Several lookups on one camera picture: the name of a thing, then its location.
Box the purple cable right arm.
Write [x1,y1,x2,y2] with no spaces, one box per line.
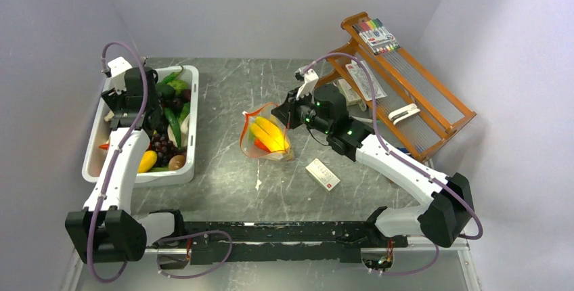
[298,52,484,240]

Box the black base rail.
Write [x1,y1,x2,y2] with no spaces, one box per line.
[185,221,407,264]

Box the white stapler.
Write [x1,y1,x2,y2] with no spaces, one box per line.
[388,103,420,125]

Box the light green bumpy fruit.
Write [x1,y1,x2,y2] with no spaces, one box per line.
[167,79,189,97]

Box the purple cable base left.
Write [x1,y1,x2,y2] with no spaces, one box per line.
[156,230,233,279]

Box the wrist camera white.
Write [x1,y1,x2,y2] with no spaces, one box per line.
[107,56,132,93]
[295,69,319,100]

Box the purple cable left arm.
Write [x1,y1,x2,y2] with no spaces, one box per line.
[86,41,150,284]

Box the green avocado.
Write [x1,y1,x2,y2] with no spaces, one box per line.
[156,83,176,100]

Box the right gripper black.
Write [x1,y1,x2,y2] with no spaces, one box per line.
[271,87,332,135]

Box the green chili pepper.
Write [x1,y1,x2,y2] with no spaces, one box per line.
[161,66,185,84]

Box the brown kiwi fruit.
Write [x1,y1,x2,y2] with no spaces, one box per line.
[168,154,186,171]

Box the white plastic food bin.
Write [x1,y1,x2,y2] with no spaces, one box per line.
[82,65,199,187]

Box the white cardboard box red logo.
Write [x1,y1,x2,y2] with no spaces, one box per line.
[305,158,340,192]

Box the clear zip bag orange zipper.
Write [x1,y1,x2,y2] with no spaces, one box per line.
[240,102,294,162]

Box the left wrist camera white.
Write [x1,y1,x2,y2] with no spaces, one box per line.
[107,56,132,93]

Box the yellow banana bunch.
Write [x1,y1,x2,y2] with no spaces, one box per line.
[248,116,290,153]

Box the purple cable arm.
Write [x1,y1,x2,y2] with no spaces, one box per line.
[86,41,150,284]
[298,52,484,240]

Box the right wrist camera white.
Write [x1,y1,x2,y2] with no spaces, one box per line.
[295,69,319,100]

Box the orange wooden rack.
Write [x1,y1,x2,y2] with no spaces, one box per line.
[319,12,477,162]

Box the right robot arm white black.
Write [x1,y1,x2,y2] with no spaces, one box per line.
[271,85,474,248]

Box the white eraser box on rack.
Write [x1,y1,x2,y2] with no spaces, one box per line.
[335,79,362,106]

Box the packaged card on rack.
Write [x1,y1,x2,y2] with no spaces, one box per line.
[345,60,387,101]

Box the dark purple grape bunch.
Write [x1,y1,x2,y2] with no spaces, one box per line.
[151,133,179,167]

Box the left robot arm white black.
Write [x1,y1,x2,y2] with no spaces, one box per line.
[65,67,187,263]

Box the pack of coloured markers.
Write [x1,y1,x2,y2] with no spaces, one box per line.
[352,18,401,55]

